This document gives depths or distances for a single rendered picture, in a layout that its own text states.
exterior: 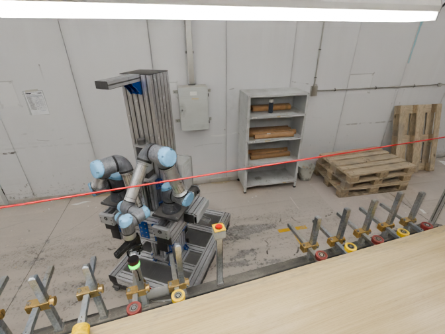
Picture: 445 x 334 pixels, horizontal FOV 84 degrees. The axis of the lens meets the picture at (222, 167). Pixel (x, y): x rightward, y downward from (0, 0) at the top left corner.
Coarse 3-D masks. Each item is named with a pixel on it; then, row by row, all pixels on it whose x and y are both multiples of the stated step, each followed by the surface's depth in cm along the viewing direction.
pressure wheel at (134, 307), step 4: (128, 304) 141; (132, 304) 142; (136, 304) 142; (140, 304) 141; (128, 308) 139; (132, 308) 139; (136, 308) 140; (140, 308) 140; (128, 312) 137; (132, 312) 137; (136, 312) 137; (140, 312) 140
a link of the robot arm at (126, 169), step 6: (120, 156) 165; (120, 162) 163; (126, 162) 167; (120, 168) 165; (126, 168) 167; (132, 168) 172; (126, 174) 169; (132, 174) 172; (126, 180) 170; (126, 186) 172; (138, 198) 176; (138, 204) 176
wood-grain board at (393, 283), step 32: (352, 256) 172; (384, 256) 171; (416, 256) 171; (256, 288) 150; (288, 288) 150; (320, 288) 150; (352, 288) 150; (384, 288) 150; (416, 288) 150; (128, 320) 134; (160, 320) 134; (192, 320) 134; (224, 320) 134; (256, 320) 134; (288, 320) 134; (320, 320) 133; (352, 320) 133; (384, 320) 133; (416, 320) 133
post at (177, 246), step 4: (176, 244) 148; (176, 248) 147; (180, 248) 148; (176, 252) 149; (180, 252) 150; (176, 256) 150; (180, 256) 151; (176, 260) 153; (180, 260) 153; (180, 264) 154; (180, 268) 156; (180, 272) 157; (180, 276) 159; (180, 280) 161; (184, 280) 162
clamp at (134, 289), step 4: (144, 284) 157; (148, 284) 157; (132, 288) 154; (136, 288) 154; (144, 288) 154; (148, 288) 155; (128, 292) 152; (132, 292) 152; (136, 292) 152; (140, 292) 154; (144, 292) 155; (128, 296) 152
